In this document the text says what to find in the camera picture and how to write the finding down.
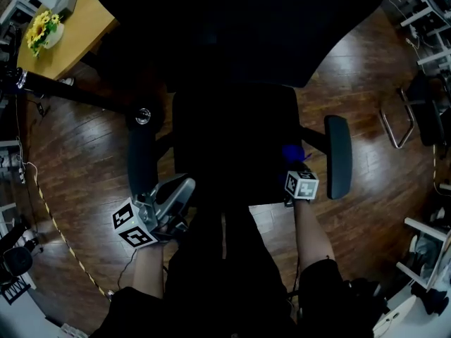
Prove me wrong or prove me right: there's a black coat stand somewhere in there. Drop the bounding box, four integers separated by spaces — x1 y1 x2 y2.
0 67 166 135

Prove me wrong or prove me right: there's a round wooden table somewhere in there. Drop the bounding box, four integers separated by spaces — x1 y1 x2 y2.
16 0 119 80

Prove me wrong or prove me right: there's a yellow black striped floor tape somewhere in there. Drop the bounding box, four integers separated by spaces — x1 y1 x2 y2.
35 184 113 302

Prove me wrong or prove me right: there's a sunflower bouquet in white pot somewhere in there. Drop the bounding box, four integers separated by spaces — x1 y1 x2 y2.
25 11 66 58

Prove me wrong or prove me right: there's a white desk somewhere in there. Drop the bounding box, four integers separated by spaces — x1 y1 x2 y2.
417 30 451 66
400 0 451 27

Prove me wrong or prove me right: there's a person's left forearm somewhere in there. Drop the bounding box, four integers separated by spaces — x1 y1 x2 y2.
132 243 166 299

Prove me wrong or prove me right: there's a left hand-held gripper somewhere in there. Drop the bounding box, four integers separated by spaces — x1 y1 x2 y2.
112 173 197 249

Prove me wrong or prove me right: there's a person's right forearm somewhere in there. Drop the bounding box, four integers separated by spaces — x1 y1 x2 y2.
292 199 335 270

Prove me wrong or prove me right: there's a black wire rack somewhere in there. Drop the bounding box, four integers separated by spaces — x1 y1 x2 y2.
0 280 32 306

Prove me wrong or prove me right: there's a black office chair seat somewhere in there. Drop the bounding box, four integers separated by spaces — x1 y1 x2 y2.
171 82 302 207

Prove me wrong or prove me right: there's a white shelf frame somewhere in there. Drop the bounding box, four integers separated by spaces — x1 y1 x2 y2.
396 216 451 290

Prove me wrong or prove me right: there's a blue cloth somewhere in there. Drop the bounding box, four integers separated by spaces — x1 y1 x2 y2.
278 143 314 186

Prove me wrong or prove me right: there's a black cloth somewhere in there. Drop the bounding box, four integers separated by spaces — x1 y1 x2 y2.
410 282 450 316

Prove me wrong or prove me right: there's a person's black clothing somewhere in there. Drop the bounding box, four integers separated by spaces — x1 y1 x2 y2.
89 204 390 338

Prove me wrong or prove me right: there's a white table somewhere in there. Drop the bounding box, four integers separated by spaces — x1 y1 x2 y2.
371 283 451 338

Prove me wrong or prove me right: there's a black chair with chrome frame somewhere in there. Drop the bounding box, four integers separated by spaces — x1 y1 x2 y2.
379 72 450 150

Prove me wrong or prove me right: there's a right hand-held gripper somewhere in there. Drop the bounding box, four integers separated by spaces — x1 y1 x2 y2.
283 162 320 207

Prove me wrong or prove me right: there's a black chair armrest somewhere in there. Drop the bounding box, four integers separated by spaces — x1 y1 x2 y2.
323 115 353 200
126 118 158 204

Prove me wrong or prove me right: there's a white chair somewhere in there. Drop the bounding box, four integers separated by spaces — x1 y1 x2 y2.
0 0 47 24

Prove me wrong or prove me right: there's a black floor cable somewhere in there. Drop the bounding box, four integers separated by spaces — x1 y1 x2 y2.
117 248 138 292

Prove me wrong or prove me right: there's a black floor equipment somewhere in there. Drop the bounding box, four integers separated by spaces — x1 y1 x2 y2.
0 220 45 284

